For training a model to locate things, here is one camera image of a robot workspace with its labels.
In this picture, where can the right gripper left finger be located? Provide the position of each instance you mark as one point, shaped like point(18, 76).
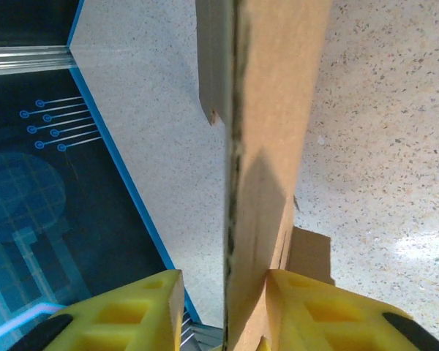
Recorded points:
point(131, 314)

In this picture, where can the brown cardboard box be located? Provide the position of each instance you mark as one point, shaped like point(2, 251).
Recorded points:
point(270, 109)

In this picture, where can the aluminium frame post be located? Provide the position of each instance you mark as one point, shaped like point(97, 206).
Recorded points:
point(22, 60)

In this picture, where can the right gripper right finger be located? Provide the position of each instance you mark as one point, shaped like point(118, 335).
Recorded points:
point(333, 318)

